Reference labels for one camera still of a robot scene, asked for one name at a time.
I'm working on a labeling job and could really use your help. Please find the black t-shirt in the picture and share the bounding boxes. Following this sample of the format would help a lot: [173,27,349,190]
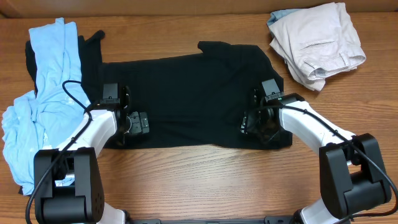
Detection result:
[99,41,292,149]

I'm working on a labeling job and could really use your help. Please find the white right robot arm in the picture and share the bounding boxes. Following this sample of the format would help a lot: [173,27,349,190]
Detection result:
[241,79,397,223]

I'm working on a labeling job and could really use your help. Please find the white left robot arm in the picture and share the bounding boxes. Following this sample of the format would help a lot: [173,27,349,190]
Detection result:
[25,83,149,223]

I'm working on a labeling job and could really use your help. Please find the black garment under blue one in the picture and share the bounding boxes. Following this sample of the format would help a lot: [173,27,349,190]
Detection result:
[18,29,106,200]

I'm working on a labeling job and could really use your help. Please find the beige folded shorts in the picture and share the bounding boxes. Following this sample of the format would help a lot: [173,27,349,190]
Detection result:
[268,2,366,91]

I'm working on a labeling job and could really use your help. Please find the light blue folded garment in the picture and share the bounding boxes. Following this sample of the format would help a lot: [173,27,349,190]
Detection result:
[267,9,299,27]

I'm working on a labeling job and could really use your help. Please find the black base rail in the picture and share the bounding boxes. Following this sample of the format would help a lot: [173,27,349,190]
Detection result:
[126,216,297,224]

